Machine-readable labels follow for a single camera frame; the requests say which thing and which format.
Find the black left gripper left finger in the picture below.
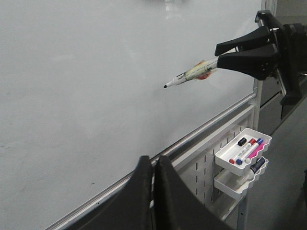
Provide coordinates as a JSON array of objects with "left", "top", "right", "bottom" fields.
[{"left": 71, "top": 156, "right": 153, "bottom": 230}]

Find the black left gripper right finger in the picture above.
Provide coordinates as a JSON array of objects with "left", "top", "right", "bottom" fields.
[{"left": 153, "top": 156, "right": 230, "bottom": 230}]

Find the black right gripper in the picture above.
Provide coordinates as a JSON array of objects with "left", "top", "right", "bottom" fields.
[{"left": 214, "top": 10, "right": 303, "bottom": 95}]

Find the white black-tip whiteboard marker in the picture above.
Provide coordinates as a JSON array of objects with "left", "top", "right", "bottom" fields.
[{"left": 164, "top": 57, "right": 218, "bottom": 88}]

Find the red round magnet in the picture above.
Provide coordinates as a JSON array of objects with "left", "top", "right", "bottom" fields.
[{"left": 193, "top": 61, "right": 217, "bottom": 80}]

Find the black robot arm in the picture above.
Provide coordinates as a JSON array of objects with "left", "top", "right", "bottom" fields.
[{"left": 71, "top": 11, "right": 307, "bottom": 230}]

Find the large whiteboard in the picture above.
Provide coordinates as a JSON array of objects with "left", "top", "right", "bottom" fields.
[{"left": 0, "top": 0, "right": 261, "bottom": 230}]

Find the white lower storage tray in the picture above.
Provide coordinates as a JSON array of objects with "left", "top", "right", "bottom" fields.
[{"left": 214, "top": 158, "right": 269, "bottom": 200}]

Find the white storage tray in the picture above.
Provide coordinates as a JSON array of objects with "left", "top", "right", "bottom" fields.
[
  {"left": 214, "top": 158, "right": 269, "bottom": 200},
  {"left": 215, "top": 128, "right": 272, "bottom": 176}
]

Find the blue-capped marker in tray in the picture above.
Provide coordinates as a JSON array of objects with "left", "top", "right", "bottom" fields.
[{"left": 236, "top": 138, "right": 263, "bottom": 165}]

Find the white upper storage tray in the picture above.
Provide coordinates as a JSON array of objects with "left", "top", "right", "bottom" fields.
[{"left": 215, "top": 128, "right": 272, "bottom": 176}]

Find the red-capped marker in tray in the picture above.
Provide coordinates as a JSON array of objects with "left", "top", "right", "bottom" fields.
[{"left": 228, "top": 138, "right": 256, "bottom": 164}]

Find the pink marker in tray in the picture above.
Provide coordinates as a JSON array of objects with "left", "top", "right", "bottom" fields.
[{"left": 245, "top": 143, "right": 266, "bottom": 163}]

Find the white whiteboard stand frame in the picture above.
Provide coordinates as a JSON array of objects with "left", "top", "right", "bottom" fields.
[{"left": 143, "top": 0, "right": 279, "bottom": 230}]

